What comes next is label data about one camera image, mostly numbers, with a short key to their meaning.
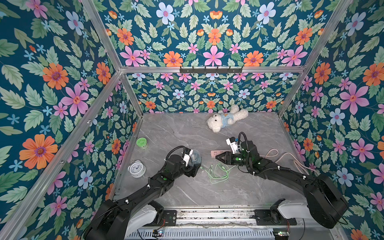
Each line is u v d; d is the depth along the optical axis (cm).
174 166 65
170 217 74
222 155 77
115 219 40
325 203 42
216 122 104
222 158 79
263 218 73
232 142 76
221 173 88
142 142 98
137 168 87
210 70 93
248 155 65
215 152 95
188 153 73
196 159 83
